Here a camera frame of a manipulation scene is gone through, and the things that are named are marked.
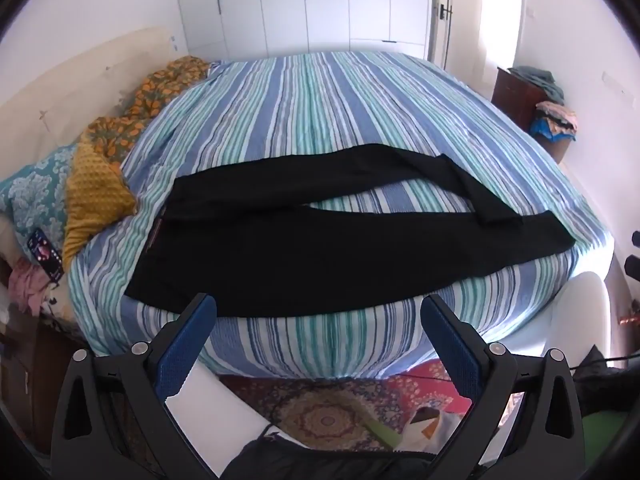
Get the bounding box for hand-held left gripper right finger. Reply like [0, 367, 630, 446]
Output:
[420, 294, 586, 480]

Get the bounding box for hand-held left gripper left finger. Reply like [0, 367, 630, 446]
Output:
[50, 292, 221, 480]

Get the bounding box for black pants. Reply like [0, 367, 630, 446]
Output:
[124, 143, 575, 319]

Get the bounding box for white paper bag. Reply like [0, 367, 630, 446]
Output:
[400, 407, 471, 453]

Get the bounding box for green flat strip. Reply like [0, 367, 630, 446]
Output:
[365, 417, 402, 449]

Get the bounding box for brown laundry basket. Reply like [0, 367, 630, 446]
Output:
[542, 132, 573, 163]

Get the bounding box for red patterned rug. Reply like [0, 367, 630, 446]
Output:
[220, 360, 526, 453]

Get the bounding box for wooden nightstand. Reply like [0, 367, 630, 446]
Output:
[0, 305, 91, 456]

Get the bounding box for pink and blue clothes pile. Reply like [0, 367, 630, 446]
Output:
[530, 101, 578, 141]

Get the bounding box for smartphone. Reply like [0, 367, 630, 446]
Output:
[27, 229, 65, 281]

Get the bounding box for pink cloth pile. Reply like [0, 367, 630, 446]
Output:
[7, 257, 56, 316]

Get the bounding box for mustard yellow dotted cloth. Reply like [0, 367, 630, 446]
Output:
[64, 142, 138, 266]

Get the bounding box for dark wooden dresser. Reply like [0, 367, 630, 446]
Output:
[492, 66, 551, 133]

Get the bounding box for grey blue clothes pile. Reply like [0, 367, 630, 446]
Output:
[507, 66, 566, 103]

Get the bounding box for teal patterned pillow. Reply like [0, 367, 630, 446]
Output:
[0, 145, 81, 246]

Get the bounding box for orange floral blanket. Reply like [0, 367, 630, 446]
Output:
[82, 57, 211, 163]

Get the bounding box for blue green striped bed sheet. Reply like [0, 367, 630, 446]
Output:
[67, 50, 616, 378]

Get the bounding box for cream padded headboard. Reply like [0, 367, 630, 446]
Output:
[0, 27, 186, 181]

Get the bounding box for white wardrobe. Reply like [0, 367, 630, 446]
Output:
[172, 0, 433, 61]

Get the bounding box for white door with handle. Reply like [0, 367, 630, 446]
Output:
[427, 0, 481, 71]

